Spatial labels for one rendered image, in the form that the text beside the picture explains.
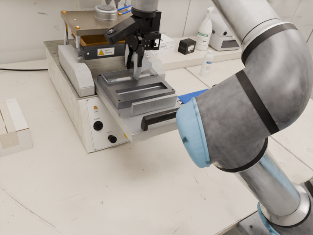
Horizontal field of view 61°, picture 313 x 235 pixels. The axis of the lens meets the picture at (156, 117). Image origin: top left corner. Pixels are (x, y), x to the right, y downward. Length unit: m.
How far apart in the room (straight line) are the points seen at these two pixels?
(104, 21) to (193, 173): 0.60
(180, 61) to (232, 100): 1.13
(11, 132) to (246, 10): 0.74
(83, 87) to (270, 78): 0.61
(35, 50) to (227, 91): 1.23
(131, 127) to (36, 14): 0.90
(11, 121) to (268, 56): 0.79
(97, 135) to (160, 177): 0.26
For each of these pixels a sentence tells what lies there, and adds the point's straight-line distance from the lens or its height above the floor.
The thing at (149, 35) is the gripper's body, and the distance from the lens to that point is 0.81.
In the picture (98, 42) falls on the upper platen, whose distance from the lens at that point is 0.95.
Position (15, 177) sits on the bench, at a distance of 0.92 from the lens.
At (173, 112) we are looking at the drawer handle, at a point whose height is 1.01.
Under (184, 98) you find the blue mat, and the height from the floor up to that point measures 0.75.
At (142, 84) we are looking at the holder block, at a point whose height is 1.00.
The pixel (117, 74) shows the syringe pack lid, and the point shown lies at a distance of 0.87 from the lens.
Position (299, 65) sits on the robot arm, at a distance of 0.43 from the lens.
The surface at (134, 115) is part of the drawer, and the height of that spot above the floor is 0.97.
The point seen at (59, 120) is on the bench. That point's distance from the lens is 1.09.
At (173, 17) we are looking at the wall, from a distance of 1.80.
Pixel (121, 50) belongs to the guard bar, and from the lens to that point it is 0.97.
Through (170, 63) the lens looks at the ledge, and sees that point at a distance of 1.49.
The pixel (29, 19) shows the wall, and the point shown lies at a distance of 1.46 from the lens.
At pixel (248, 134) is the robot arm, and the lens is 0.42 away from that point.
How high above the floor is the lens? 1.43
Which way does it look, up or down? 37 degrees down
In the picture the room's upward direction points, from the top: 10 degrees clockwise
